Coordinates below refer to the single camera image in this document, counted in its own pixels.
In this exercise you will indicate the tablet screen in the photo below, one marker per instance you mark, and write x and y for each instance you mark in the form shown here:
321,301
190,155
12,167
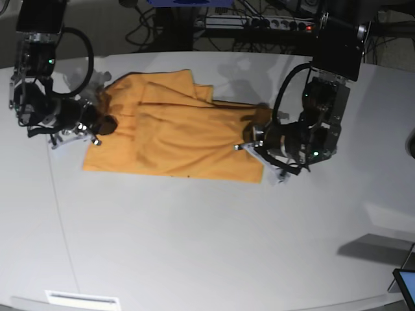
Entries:
405,281

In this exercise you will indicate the black robot arm, image left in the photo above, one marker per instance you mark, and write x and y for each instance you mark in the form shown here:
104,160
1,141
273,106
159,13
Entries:
38,108

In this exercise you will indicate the white power strip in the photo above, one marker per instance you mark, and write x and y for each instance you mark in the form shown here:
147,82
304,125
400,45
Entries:
285,23

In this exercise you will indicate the black robot arm, image right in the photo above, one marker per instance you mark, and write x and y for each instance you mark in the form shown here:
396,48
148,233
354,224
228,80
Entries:
340,37

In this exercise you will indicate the grey tablet stand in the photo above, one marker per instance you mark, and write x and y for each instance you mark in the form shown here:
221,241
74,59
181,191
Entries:
408,264

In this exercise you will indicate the orange yellow T-shirt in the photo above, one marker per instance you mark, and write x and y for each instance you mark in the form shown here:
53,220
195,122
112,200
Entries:
170,126

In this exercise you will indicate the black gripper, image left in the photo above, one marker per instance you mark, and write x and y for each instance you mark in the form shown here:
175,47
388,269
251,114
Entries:
71,112

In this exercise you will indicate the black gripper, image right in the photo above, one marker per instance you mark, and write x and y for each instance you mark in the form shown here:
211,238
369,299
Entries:
283,140

